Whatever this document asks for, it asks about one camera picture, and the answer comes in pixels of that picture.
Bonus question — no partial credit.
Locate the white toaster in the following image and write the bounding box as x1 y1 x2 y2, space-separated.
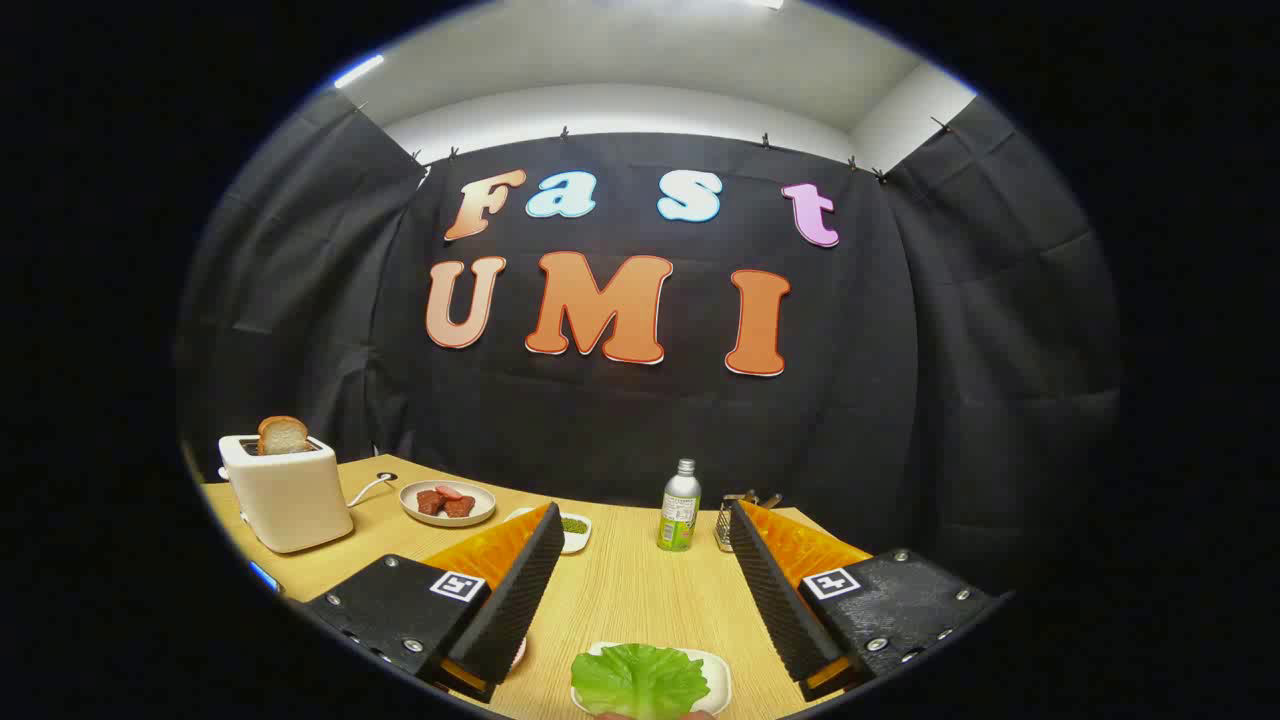
218 433 355 555

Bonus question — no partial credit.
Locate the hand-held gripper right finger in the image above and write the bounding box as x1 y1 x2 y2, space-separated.
728 499 1011 703

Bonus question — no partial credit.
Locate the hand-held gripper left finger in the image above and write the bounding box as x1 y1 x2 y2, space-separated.
300 502 567 704

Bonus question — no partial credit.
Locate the silver bottle green label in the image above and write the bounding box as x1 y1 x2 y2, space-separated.
657 459 702 552

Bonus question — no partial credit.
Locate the round white plate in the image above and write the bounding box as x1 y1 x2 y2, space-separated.
399 480 497 528

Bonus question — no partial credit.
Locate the black backdrop cloth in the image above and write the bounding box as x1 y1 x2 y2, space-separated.
175 88 1126 601

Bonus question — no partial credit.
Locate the green lettuce leaf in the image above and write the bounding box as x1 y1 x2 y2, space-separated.
571 643 712 720

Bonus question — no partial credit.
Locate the toasted bread slice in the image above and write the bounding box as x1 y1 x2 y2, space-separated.
257 416 312 457

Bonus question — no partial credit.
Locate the wire cutlery basket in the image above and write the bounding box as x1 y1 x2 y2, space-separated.
714 492 783 553

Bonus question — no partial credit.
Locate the white rectangular plate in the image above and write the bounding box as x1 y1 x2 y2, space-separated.
570 641 733 717

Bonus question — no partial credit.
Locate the divided white bean dish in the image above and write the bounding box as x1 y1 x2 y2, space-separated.
503 506 593 555

